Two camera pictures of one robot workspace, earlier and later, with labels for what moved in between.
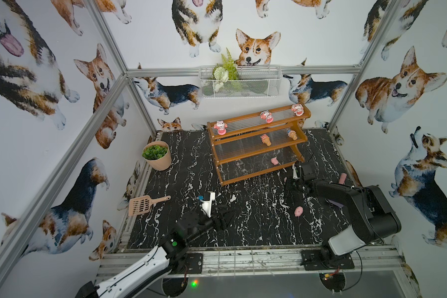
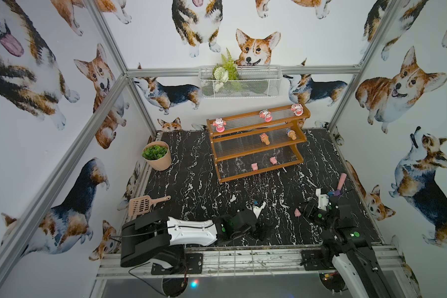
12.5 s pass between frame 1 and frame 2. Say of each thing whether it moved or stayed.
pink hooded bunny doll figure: stayed
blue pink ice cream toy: stayed
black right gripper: moved
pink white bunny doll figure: stayed
